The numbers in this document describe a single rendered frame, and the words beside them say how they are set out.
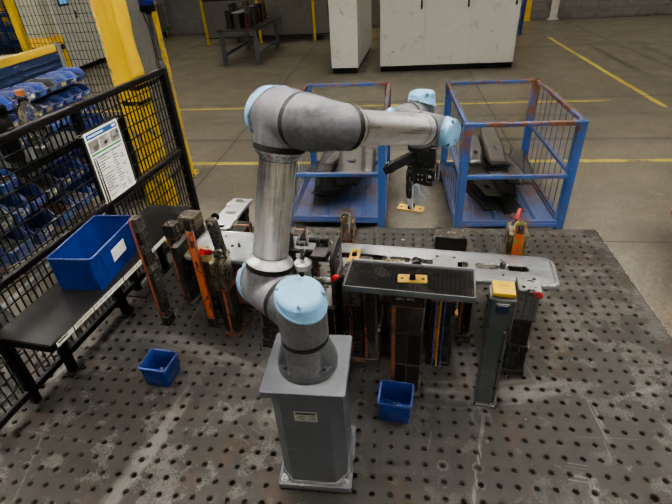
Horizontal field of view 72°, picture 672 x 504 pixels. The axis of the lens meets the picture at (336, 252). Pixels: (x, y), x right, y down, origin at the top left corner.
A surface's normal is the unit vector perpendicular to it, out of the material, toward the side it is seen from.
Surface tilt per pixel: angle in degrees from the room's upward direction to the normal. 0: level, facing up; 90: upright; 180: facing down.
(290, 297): 8
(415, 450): 0
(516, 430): 0
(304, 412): 90
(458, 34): 90
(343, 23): 90
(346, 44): 90
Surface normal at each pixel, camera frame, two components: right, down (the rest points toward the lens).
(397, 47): -0.10, 0.54
